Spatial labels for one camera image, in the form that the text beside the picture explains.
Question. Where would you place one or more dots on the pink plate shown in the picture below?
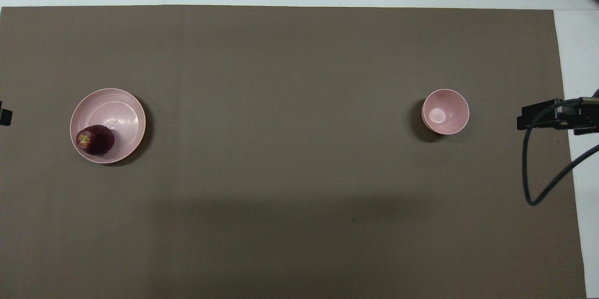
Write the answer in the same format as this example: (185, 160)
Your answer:
(122, 114)

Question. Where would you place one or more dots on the pink bowl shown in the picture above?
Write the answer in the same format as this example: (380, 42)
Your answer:
(447, 112)

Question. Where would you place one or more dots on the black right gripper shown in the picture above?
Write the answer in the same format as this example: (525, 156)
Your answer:
(582, 114)

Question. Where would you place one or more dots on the brown table mat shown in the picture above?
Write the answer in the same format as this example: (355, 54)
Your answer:
(299, 172)

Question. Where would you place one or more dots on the dark red apple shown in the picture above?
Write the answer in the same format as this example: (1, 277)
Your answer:
(99, 141)

